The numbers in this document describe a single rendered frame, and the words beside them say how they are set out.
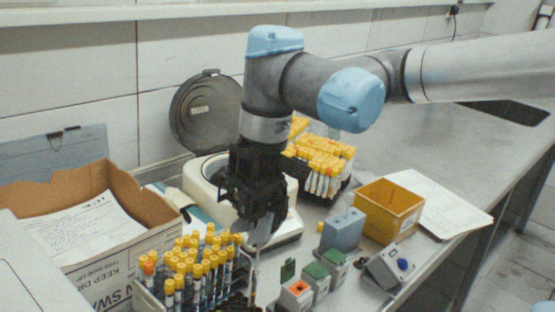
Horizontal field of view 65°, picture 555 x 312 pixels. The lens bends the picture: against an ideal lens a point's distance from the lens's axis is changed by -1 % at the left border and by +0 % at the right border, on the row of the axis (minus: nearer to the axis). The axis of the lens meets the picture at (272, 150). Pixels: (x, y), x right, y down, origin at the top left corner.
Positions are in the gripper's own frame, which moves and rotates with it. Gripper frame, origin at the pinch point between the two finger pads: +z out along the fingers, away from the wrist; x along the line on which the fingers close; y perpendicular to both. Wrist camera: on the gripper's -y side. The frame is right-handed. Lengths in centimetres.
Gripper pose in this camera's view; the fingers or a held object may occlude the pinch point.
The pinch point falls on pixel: (259, 239)
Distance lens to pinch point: 75.8
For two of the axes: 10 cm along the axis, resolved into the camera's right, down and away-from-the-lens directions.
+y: -6.6, 2.6, -7.0
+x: 7.4, 3.7, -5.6
